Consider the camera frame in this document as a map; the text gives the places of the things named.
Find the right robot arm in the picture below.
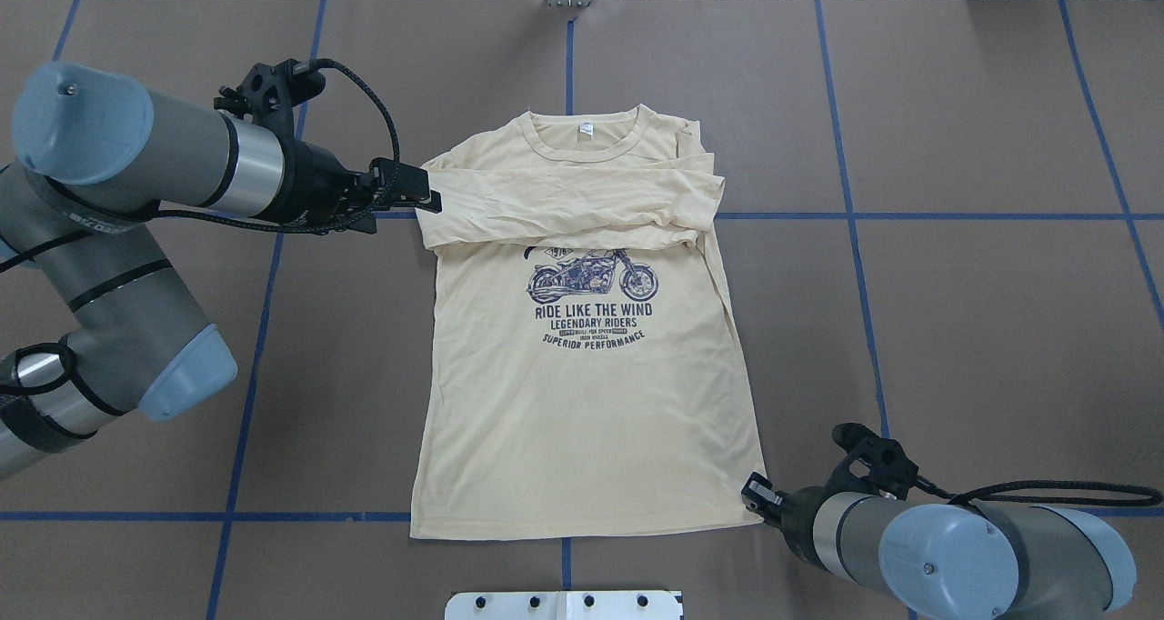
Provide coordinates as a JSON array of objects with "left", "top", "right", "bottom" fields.
[{"left": 741, "top": 473, "right": 1140, "bottom": 619}]

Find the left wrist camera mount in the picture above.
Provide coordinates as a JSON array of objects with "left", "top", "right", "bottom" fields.
[{"left": 213, "top": 58, "right": 326, "bottom": 136}]

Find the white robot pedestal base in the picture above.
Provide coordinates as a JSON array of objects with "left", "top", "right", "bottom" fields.
[{"left": 443, "top": 587, "right": 686, "bottom": 619}]

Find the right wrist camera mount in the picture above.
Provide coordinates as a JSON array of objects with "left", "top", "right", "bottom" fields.
[{"left": 824, "top": 423, "right": 918, "bottom": 500}]

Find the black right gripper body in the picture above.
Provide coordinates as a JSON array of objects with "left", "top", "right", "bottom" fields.
[{"left": 776, "top": 486, "right": 824, "bottom": 557}]

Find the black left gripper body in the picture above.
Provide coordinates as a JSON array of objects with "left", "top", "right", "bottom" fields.
[{"left": 274, "top": 143, "right": 386, "bottom": 235}]

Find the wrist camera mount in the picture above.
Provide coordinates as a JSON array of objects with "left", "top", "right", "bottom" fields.
[
  {"left": 213, "top": 58, "right": 326, "bottom": 136},
  {"left": 824, "top": 423, "right": 918, "bottom": 500}
]

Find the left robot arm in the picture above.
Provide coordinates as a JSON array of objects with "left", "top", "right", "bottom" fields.
[{"left": 3, "top": 58, "right": 442, "bottom": 478}]

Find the cream long-sleeve printed shirt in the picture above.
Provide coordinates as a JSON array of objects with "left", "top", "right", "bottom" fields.
[{"left": 410, "top": 105, "right": 765, "bottom": 541}]

